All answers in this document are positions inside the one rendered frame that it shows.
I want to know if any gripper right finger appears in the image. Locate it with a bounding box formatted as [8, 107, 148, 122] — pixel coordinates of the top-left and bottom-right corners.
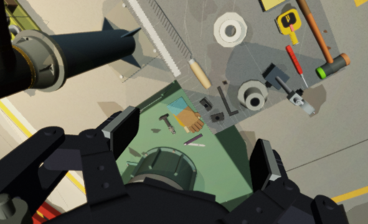
[229, 138, 350, 224]

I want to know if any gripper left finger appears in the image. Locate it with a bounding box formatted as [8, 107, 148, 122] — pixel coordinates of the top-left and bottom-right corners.
[0, 105, 141, 216]

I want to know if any dark green three-jaw chuck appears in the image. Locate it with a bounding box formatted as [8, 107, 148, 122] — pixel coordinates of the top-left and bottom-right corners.
[128, 146, 198, 191]

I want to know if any black hex key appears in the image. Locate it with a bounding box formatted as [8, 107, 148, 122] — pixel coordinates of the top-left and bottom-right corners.
[217, 85, 240, 117]

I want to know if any beige tall hub casting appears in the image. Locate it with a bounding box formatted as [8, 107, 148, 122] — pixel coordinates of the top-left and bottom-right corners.
[237, 79, 270, 112]

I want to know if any grey chuck key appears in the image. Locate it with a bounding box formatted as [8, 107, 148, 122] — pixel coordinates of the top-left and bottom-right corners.
[158, 113, 177, 135]

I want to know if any beige flat hub casting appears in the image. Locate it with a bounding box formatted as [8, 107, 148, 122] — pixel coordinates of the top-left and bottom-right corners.
[213, 12, 248, 49]

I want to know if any grey pallet mat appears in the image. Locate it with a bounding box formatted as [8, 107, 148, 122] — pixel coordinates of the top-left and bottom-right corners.
[121, 0, 341, 135]

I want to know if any yellow flat block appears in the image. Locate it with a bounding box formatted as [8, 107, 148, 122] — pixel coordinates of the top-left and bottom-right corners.
[258, 0, 286, 12]

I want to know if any red box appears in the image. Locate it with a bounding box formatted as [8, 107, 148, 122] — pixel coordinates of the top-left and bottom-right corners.
[31, 201, 62, 224]

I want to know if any black slotted nut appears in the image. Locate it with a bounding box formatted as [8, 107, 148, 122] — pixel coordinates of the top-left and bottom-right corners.
[209, 111, 225, 123]
[199, 96, 214, 112]

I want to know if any grey shaft tool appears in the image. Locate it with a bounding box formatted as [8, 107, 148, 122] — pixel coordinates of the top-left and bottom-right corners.
[275, 75, 316, 116]

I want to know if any purple marker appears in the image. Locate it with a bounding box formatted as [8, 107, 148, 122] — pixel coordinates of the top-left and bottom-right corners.
[183, 133, 204, 146]

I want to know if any tan work glove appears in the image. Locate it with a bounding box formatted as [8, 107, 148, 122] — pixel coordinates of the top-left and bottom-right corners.
[166, 96, 205, 134]

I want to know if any dark slate square block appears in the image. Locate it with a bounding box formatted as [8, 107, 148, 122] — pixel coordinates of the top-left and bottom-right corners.
[262, 63, 291, 91]

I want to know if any white toothed strip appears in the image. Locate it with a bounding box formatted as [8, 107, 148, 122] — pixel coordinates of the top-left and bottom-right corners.
[126, 0, 182, 78]

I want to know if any yellow tape measure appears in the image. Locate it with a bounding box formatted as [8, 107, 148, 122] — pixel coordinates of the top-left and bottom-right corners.
[276, 8, 303, 46]

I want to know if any yellow green shelf unit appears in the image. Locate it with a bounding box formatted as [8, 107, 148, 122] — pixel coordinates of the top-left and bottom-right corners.
[3, 0, 42, 41]

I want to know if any grey cylinder post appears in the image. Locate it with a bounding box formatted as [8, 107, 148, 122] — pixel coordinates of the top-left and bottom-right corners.
[0, 192, 34, 224]

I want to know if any red handled scriber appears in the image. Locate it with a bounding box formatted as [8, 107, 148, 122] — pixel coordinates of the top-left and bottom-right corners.
[285, 44, 309, 89]

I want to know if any wooden handled grey file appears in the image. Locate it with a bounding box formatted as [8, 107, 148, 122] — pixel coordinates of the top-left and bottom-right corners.
[149, 0, 212, 90]

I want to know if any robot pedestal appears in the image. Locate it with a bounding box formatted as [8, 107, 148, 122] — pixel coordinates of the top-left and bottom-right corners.
[11, 0, 160, 93]

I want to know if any wooden handled grey mallet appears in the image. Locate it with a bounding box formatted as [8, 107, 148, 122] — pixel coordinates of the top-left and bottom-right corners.
[295, 0, 351, 80]

